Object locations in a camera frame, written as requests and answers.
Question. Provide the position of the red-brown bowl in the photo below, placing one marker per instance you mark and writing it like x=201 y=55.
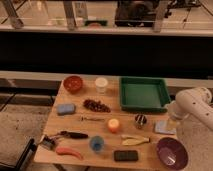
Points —
x=73 y=84

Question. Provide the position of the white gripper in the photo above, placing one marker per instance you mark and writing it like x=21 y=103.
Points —
x=172 y=122

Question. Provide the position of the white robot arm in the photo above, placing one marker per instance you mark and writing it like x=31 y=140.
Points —
x=194 y=101

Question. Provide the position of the black handled brush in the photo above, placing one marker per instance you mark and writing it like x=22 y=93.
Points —
x=68 y=134

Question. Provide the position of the black remote control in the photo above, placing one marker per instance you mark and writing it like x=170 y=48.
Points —
x=125 y=155

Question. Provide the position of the orange fruit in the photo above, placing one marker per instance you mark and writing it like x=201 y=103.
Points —
x=113 y=125

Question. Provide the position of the green plastic tray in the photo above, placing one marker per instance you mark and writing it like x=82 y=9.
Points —
x=142 y=94

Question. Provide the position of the purple bowl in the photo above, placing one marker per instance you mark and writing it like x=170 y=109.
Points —
x=172 y=153

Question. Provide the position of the blue cup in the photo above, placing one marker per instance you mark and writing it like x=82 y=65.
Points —
x=96 y=143

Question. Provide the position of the black chair part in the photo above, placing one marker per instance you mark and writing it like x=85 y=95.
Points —
x=30 y=147

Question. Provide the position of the white plastic cup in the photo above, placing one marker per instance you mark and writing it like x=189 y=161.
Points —
x=101 y=84

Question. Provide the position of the yellow banana peel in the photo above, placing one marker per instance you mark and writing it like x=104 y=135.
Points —
x=132 y=140

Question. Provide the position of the red chili pepper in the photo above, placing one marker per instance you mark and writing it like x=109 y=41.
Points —
x=68 y=151

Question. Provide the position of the small metal cup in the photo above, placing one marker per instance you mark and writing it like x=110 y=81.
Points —
x=140 y=121

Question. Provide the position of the bunch of dark grapes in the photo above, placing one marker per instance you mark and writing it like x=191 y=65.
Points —
x=96 y=106

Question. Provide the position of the blue sponge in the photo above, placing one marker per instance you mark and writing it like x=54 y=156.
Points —
x=65 y=109

